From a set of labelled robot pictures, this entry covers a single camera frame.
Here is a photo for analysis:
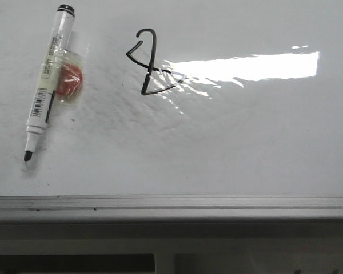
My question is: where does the white black dry-erase marker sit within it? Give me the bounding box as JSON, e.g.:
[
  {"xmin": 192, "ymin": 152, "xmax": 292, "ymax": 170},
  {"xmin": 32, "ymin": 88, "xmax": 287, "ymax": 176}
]
[{"xmin": 23, "ymin": 4, "xmax": 75, "ymax": 162}]

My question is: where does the white whiteboard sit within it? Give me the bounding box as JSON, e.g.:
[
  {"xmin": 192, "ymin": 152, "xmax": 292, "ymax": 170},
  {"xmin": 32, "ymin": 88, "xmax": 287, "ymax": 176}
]
[{"xmin": 0, "ymin": 1, "xmax": 343, "ymax": 223}]

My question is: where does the red magnet under tape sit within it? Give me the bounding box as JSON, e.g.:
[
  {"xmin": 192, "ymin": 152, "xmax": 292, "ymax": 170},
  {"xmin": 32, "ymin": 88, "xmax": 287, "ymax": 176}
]
[{"xmin": 54, "ymin": 48, "xmax": 85, "ymax": 106}]

